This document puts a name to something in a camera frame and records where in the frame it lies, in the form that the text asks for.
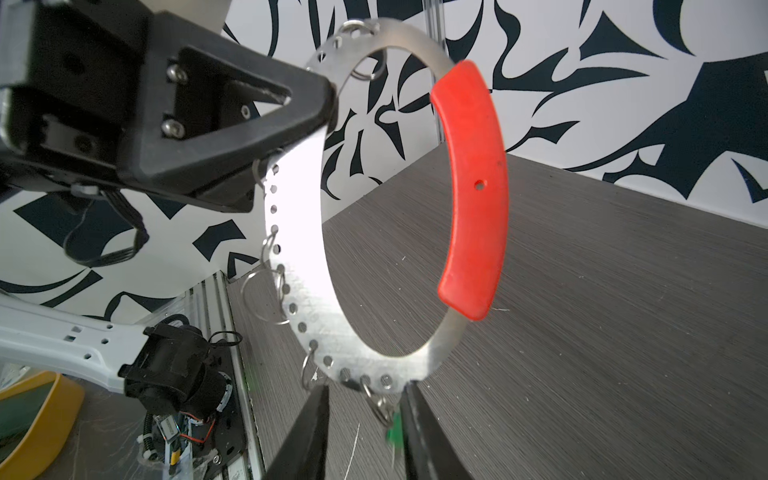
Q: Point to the yellow plastic bin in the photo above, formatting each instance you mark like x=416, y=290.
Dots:
x=37, y=416

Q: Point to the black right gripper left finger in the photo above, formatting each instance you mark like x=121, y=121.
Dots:
x=303, y=453

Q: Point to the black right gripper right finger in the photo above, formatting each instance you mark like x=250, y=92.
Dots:
x=428, y=453

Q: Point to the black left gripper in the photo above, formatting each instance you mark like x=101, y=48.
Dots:
x=101, y=96

